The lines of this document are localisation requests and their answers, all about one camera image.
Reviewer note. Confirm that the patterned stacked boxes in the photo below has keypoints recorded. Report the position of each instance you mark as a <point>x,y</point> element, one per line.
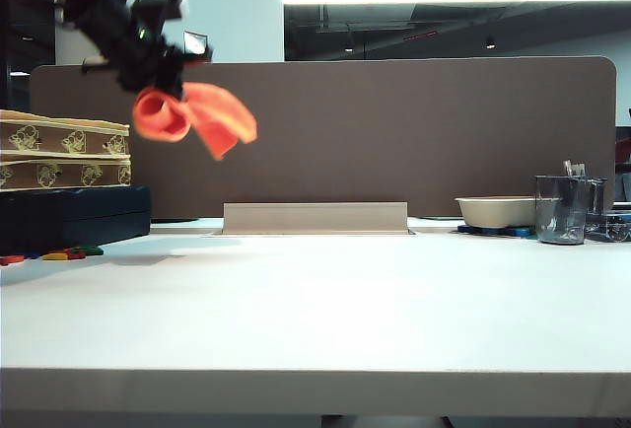
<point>49,139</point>

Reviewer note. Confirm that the dark blue hard case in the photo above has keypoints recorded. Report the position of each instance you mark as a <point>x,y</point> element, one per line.
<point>74,221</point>

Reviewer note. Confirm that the clear plastic jar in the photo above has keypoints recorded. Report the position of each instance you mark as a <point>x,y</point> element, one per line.
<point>597,196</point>

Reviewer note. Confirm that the beige bear-print cushion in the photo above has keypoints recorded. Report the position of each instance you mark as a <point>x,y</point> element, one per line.
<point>69,174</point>

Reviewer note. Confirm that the utensils in cup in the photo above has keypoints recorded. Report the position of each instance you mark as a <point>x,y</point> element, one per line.
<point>574,169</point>

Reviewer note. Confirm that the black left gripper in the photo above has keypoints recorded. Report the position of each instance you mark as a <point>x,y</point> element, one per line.
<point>138,60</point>

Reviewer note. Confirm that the clear plastic measuring cup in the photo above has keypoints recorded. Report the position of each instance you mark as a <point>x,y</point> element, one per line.
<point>559,221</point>

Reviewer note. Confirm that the red object behind divider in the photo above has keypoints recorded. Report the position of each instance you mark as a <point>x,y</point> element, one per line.
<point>623,152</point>

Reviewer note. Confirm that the framed wall sign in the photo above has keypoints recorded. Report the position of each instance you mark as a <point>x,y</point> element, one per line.
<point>196,41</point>

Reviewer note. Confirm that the brown desk divider panel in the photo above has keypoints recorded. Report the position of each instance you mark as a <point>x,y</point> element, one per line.
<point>394,142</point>

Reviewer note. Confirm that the red ceiling sign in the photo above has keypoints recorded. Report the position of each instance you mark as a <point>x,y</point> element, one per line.
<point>420,35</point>

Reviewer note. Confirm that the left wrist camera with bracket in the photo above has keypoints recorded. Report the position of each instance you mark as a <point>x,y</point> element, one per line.
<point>162,6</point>

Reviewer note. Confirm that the yellow letter magnet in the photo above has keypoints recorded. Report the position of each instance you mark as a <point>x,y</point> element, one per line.
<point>54,256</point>

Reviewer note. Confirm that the orange microfiber cloth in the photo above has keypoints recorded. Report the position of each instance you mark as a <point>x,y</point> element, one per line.
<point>217,117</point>

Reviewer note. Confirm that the white paper bowl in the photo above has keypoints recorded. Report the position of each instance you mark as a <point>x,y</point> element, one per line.
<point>493,213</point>

